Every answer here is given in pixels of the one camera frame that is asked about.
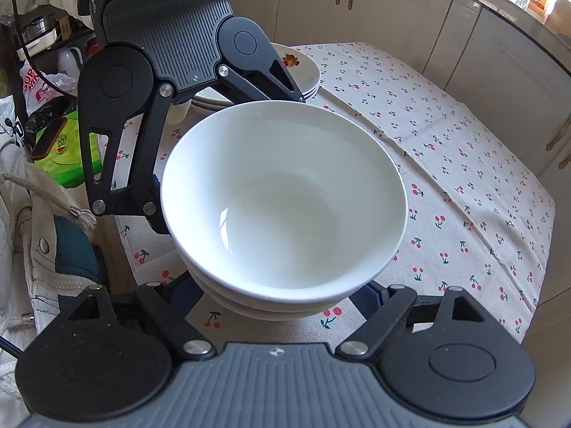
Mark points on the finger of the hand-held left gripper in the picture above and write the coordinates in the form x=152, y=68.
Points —
x=147, y=165
x=250, y=87

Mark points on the white kettle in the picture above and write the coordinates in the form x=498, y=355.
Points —
x=69, y=60

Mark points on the white pink floral bowl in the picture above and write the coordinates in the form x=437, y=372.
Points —
x=241, y=301
x=285, y=196
x=267, y=315

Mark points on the dark brown phone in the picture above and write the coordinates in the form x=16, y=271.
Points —
x=49, y=138

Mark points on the white black print bag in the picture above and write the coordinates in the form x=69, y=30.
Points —
x=11, y=129

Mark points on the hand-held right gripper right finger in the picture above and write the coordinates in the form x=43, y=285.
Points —
x=372, y=303

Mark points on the white jacket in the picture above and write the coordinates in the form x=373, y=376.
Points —
x=26, y=232

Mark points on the cherry print tablecloth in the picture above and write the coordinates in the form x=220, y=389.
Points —
x=446, y=165

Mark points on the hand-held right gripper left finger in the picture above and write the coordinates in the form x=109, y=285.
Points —
x=165, y=307

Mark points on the white red print bag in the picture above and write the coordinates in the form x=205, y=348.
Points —
x=33, y=89

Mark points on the green tissue pack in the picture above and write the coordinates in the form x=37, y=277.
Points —
x=71, y=165

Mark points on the white cabinet door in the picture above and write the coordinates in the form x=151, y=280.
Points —
x=401, y=18
x=308, y=4
x=513, y=76

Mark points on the steel pot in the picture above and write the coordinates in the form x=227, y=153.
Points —
x=38, y=31

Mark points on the black plastic bag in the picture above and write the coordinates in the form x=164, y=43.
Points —
x=49, y=113

